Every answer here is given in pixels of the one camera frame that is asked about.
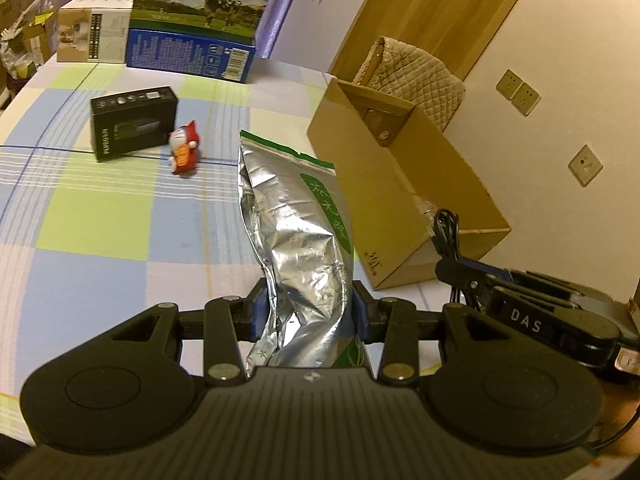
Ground black cable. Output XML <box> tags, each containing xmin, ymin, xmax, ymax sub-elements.
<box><xmin>429</xmin><ymin>207</ymin><xmax>471</xmax><ymax>306</ymax></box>

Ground beige quilted bag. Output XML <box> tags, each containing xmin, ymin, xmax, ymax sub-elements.
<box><xmin>352</xmin><ymin>36</ymin><xmax>465</xmax><ymax>131</ymax></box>

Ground brown cardboard box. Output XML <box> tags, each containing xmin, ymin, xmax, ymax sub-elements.
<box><xmin>307</xmin><ymin>79</ymin><xmax>511</xmax><ymax>290</ymax></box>

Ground silver foil tea pouch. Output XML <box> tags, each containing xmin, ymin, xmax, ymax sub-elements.
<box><xmin>238</xmin><ymin>131</ymin><xmax>369</xmax><ymax>370</ymax></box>

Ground wooden door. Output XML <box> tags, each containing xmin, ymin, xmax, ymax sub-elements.
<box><xmin>329</xmin><ymin>0</ymin><xmax>518</xmax><ymax>80</ymax></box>

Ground blue milk carton box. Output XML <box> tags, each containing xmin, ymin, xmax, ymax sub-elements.
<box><xmin>126</xmin><ymin>0</ymin><xmax>269</xmax><ymax>82</ymax></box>

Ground wall power socket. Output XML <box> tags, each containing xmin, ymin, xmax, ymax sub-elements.
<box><xmin>567</xmin><ymin>144</ymin><xmax>603</xmax><ymax>188</ymax></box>

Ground red Doraemon figurine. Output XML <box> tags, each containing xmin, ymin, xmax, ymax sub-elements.
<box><xmin>168</xmin><ymin>120</ymin><xmax>200</xmax><ymax>174</ymax></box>

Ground black product box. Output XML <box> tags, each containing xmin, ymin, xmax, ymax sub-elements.
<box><xmin>90</xmin><ymin>87</ymin><xmax>178</xmax><ymax>162</ymax></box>

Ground cardboard box with tissues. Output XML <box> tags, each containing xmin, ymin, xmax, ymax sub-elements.
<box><xmin>0</xmin><ymin>0</ymin><xmax>59</xmax><ymax>111</ymax></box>

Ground white small carton box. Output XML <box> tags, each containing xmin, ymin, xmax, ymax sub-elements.
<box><xmin>56</xmin><ymin>0</ymin><xmax>134</xmax><ymax>64</ymax></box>

